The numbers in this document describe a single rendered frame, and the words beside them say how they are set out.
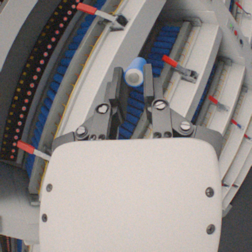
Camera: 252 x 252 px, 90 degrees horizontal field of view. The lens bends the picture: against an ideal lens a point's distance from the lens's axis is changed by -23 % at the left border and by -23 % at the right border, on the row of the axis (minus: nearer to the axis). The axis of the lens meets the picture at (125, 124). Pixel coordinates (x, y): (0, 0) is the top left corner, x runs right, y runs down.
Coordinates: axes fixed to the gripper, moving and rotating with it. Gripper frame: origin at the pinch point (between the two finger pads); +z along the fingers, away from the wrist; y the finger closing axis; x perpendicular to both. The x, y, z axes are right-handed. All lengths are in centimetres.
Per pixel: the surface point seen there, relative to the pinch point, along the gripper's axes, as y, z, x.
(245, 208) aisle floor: 65, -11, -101
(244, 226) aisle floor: 65, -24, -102
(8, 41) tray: -18.1, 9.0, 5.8
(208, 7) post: 17.9, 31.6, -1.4
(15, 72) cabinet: -31.9, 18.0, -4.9
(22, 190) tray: -30.9, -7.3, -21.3
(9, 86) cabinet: -34.0, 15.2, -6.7
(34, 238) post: -26.8, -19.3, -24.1
